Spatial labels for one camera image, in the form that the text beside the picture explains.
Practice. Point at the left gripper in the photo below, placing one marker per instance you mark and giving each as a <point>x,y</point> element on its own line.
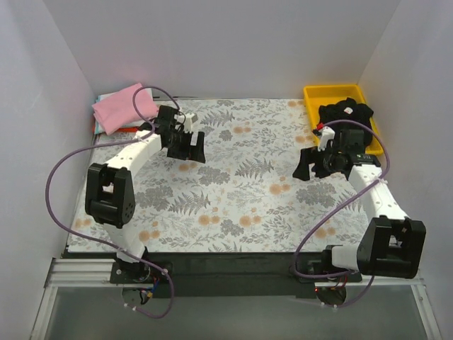
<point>185,145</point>

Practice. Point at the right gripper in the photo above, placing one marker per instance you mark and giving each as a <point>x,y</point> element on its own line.
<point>317,161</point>

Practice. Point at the pink t-shirt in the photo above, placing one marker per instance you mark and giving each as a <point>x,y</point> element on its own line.
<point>144,101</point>

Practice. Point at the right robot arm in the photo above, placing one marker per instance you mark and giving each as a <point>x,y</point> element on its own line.
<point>392,244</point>

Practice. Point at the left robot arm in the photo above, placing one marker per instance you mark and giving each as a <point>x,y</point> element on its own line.
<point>110,198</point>

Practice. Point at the yellow plastic bin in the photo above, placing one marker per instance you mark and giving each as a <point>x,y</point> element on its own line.
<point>322,95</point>

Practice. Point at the black t-shirt in bin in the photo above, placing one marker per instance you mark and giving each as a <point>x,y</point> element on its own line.
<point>348,109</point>

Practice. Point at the folded orange t-shirt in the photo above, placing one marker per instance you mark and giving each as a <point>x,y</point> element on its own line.
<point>131,127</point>

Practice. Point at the floral patterned table mat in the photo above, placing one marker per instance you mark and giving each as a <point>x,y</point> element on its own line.
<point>244,197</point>

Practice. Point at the folded teal t-shirt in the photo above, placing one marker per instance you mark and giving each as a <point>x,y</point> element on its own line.
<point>99,112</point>

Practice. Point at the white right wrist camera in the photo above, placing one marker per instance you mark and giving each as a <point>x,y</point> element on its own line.
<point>325,134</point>

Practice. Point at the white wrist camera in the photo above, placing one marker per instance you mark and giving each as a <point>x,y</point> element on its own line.
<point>188,121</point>
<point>325,134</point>

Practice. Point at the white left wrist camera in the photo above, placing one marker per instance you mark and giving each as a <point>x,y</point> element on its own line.
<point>188,121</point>

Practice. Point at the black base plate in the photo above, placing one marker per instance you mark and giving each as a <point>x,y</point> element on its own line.
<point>230,274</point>

